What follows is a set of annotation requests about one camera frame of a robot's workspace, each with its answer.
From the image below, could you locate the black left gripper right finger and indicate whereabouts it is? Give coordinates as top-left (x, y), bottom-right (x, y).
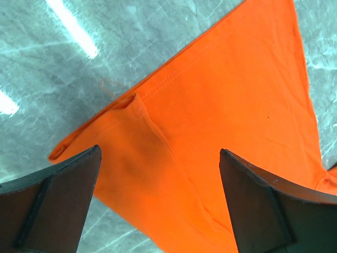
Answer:
top-left (220, 149), bottom-right (336, 252)

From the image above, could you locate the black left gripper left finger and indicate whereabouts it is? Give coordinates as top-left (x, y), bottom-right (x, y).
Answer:
top-left (1, 145), bottom-right (102, 252)

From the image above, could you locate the orange t shirt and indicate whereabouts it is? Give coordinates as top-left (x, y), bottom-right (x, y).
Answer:
top-left (48, 1), bottom-right (336, 252)

